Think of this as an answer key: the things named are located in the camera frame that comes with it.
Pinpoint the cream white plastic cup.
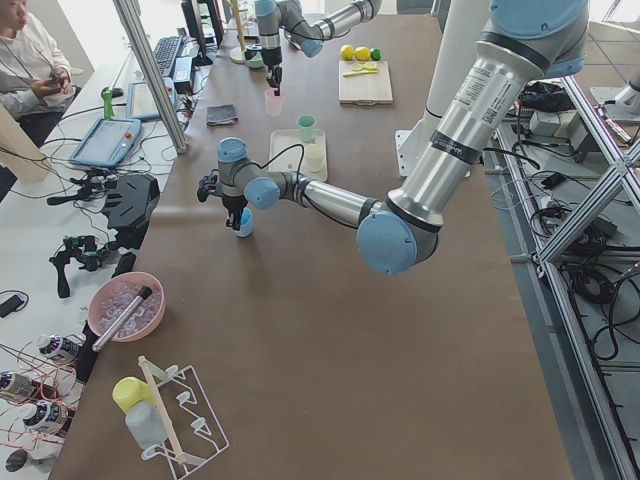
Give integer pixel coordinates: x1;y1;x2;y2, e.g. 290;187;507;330
305;144;325;172

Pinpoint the black phone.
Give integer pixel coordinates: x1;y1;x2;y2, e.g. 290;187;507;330
0;294;25;318

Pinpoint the aluminium frame post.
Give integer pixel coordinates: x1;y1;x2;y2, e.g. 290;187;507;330
113;0;188;155

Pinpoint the yellow plastic knife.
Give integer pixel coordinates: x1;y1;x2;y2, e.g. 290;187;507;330
341;70;379;78

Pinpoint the grey folded cloth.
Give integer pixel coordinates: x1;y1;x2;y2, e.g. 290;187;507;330
206;104;238;126

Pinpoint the cream rabbit print tray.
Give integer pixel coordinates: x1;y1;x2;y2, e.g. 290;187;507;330
268;129;328;182

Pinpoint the grey cup on rack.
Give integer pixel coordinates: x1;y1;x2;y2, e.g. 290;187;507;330
125;401;168;450

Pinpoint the purple label bottle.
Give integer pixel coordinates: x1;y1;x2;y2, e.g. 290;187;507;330
1;371;38;402
36;334;81;365
20;401;69;435

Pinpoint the yellow cup on rack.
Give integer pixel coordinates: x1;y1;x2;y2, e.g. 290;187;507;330
112;376;155;413

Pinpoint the black plastic casing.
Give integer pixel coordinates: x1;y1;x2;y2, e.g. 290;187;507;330
101;174;160;249

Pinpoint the seated person in white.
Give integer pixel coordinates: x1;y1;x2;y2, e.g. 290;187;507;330
1;1;80;147

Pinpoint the white wire cup rack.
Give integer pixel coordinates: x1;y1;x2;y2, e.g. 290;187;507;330
141;365;230;479

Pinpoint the blue plastic cup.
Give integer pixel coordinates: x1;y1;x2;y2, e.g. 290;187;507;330
235;207;254;238

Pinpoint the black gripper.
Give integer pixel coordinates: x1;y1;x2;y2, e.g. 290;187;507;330
222;194;246;231
266;64;282;97

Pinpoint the black keyboard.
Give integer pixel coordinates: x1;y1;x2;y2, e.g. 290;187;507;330
153;36;182;77

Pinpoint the green plastic cup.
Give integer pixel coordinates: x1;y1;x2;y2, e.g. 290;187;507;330
297;114;316;143

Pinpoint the pink plastic cup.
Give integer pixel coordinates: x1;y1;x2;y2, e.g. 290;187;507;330
264;88;285;117

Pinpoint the green lime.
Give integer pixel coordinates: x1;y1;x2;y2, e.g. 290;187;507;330
369;48;382;61

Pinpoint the aluminium frame rail right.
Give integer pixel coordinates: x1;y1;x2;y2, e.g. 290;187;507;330
484;65;639;479

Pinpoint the wooden stand with round base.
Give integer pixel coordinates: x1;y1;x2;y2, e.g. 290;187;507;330
228;0;246;65

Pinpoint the green handled tool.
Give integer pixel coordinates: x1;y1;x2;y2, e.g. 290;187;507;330
101;87;114;120

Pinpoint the green plastic bowl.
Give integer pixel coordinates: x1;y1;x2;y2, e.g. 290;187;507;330
244;49;264;69

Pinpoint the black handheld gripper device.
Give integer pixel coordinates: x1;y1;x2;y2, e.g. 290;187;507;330
49;235;119;298

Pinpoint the wooden rod on rack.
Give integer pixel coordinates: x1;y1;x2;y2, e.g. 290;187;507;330
138;355;186;465

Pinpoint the whole lemon near board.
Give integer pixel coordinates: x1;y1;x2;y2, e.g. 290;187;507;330
340;44;354;61

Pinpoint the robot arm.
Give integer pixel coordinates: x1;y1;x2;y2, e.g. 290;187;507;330
213;1;589;274
254;0;381;97

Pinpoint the blue teach pendant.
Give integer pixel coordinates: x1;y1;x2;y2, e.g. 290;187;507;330
126;77;178;121
69;118;142;167

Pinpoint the bamboo cutting board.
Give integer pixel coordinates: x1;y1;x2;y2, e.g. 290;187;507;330
338;60;393;105

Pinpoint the pink ribbed bowl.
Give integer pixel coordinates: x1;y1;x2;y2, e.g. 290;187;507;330
88;271;166;343

